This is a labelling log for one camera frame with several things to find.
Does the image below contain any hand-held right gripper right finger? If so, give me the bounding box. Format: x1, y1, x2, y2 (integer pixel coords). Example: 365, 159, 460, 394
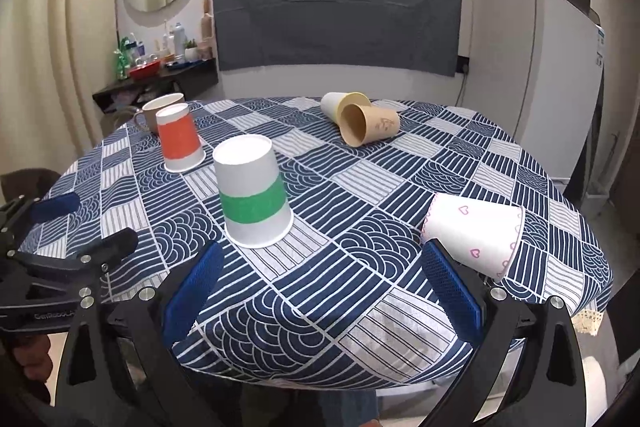
419, 240, 590, 427

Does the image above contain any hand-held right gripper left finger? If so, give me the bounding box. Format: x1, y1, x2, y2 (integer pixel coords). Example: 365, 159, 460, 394
52, 241, 226, 427

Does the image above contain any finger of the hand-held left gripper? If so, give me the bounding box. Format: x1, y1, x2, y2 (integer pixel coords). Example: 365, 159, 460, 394
0, 193, 81, 239
10, 228, 139, 280

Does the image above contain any white cup with pink hearts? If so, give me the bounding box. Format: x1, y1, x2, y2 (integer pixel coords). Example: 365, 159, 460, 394
420, 193, 526, 282

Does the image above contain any white cup with green band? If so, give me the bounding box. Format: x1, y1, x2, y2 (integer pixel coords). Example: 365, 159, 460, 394
212, 134, 295, 249

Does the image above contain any orange and white cup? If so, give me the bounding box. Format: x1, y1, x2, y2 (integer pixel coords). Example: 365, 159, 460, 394
155, 104, 206, 173

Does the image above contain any brown paper cup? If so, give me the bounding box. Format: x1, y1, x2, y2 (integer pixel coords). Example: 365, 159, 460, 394
339, 103, 401, 146

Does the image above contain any cream cup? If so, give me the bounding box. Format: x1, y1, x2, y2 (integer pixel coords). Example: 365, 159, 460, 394
320, 91, 371, 128

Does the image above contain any person's left hand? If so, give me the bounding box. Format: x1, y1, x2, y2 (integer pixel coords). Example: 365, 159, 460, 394
6, 333, 55, 404

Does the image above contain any dark chair back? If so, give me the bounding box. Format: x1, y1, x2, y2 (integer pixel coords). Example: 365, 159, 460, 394
0, 169, 62, 208

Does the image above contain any blue patterned tablecloth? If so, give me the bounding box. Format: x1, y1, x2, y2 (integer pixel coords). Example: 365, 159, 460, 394
20, 96, 615, 393

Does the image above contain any beige mug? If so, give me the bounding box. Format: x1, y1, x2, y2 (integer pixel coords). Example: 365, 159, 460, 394
132, 93, 186, 135

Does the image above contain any person's leg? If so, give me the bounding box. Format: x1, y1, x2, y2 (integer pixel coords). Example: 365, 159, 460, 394
315, 389, 381, 427

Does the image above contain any green foil ornament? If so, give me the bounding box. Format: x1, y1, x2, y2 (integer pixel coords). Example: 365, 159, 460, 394
114, 37, 134, 80

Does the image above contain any red bowl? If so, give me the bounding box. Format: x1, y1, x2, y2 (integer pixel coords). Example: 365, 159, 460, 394
129, 61, 161, 80

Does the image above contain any beige curtain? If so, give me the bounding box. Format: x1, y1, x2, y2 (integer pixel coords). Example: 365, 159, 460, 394
0, 0, 122, 190

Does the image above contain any white refrigerator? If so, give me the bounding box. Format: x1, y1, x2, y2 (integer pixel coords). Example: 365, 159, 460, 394
462, 0, 608, 202

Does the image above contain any wooden figurine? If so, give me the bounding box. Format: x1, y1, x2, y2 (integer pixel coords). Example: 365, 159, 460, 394
200, 0, 215, 58

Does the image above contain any grey cloth cover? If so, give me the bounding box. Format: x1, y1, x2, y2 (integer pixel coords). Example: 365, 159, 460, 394
211, 0, 464, 78

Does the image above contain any black wall shelf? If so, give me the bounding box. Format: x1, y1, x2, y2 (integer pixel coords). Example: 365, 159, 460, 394
92, 59, 219, 112

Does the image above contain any black power cable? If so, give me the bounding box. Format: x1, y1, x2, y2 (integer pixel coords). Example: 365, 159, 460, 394
454, 55, 474, 108

